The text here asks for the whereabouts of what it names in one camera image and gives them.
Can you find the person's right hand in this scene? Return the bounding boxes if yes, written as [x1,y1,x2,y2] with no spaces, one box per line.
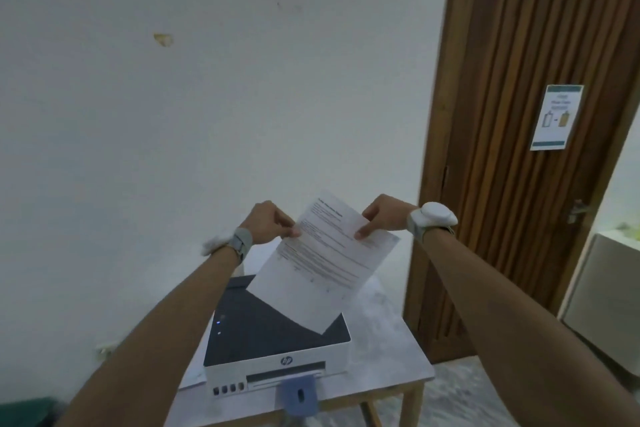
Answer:
[354,193,419,242]

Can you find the person's left hand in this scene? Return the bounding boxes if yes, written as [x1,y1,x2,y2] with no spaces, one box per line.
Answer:
[239,200,302,246]

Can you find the printed white paper sheet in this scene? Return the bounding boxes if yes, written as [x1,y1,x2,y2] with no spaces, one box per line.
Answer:
[247,190,401,337]

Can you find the person's right forearm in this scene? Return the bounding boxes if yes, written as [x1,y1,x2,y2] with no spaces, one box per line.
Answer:
[423,227,640,427]

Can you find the person's left forearm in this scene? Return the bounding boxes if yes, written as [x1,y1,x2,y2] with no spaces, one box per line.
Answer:
[54,244,245,427]

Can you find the grey wristband with white tracker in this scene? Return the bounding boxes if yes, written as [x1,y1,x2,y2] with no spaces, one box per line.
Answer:
[201,227,254,265]

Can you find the white wrist tracker with band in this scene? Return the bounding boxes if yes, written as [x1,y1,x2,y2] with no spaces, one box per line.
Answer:
[406,201,459,244]

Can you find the white and dark printer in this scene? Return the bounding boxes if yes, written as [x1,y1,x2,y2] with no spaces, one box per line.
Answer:
[202,274,352,398]

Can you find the small wooden table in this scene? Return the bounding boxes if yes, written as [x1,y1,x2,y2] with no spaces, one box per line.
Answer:
[162,274,436,427]

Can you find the blue printer output tray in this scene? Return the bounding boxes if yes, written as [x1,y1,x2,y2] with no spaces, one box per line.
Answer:
[278,374,321,417]

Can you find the brown wooden slatted door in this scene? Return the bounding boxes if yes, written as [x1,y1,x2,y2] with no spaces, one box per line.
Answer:
[431,0,640,365]

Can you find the white sign with teal border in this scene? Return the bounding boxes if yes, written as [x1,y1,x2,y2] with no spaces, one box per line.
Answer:
[529,84,585,151]

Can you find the white cabinet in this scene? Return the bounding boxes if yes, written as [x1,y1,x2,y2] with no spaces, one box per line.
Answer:
[558,228,640,378]

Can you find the dark green object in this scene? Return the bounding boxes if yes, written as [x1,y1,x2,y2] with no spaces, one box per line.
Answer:
[0,396,57,427]

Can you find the brown wooden door frame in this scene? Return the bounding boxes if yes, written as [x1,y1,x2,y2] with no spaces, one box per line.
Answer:
[403,0,485,342]

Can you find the metal door handle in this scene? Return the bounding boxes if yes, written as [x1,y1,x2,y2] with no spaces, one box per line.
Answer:
[567,199,592,226]

